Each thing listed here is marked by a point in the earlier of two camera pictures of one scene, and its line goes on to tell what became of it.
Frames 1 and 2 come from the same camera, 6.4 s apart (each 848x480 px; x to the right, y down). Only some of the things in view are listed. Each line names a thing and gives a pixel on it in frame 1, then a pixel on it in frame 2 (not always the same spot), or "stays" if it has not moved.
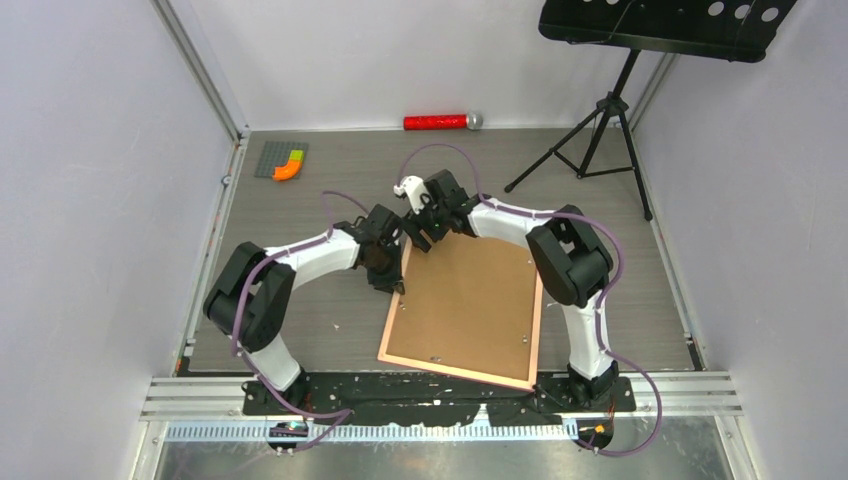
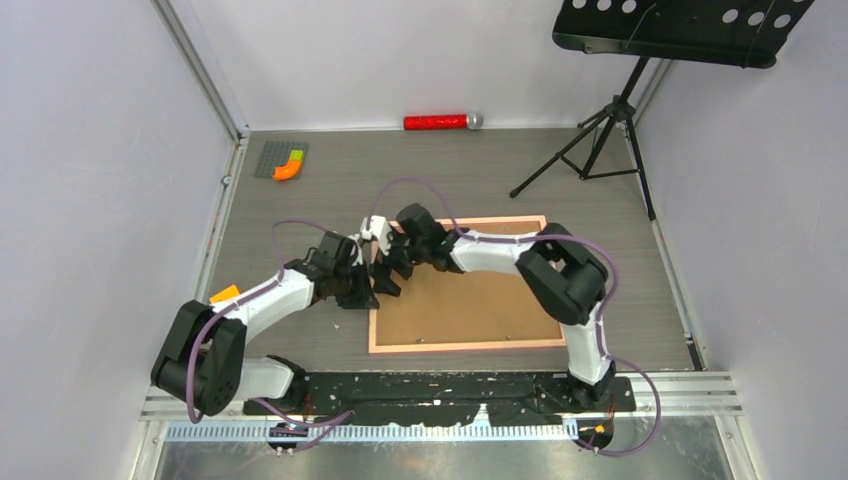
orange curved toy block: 283,173 stays
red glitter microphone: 419,122 stays
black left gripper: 393,282 → 364,298
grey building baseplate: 275,155 stays
